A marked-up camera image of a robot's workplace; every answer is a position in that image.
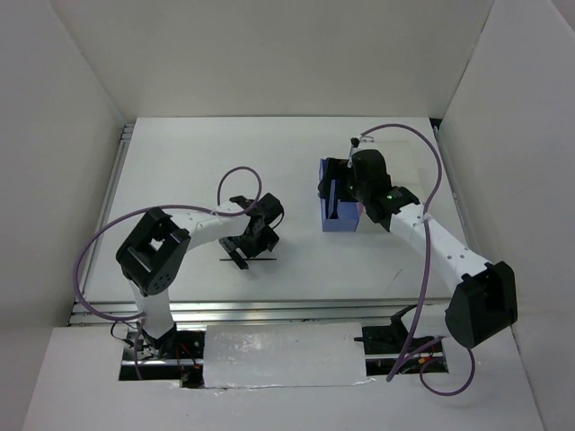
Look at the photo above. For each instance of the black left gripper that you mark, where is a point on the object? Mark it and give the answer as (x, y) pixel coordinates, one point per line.
(232, 250)

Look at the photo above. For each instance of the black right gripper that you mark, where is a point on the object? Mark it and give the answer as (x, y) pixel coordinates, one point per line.
(335, 169)

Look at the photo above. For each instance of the purple drawer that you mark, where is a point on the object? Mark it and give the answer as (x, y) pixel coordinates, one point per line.
(348, 213)

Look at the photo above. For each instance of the thin black eyeliner brush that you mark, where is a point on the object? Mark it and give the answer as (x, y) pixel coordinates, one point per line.
(332, 208)

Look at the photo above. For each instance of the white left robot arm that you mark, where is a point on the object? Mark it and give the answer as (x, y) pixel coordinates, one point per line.
(151, 256)

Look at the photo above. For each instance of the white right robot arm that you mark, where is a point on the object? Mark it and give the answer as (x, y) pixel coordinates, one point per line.
(484, 295)

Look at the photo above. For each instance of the white drawer organizer box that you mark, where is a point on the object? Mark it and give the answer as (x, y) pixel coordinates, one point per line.
(405, 179)

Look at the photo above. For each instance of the white foil-taped cover panel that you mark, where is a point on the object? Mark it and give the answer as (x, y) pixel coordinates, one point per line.
(283, 355)

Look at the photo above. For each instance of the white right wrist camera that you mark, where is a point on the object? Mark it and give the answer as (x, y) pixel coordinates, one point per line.
(359, 143)

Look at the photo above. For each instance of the aluminium frame rail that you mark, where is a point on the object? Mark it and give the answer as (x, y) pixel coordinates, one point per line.
(286, 311)

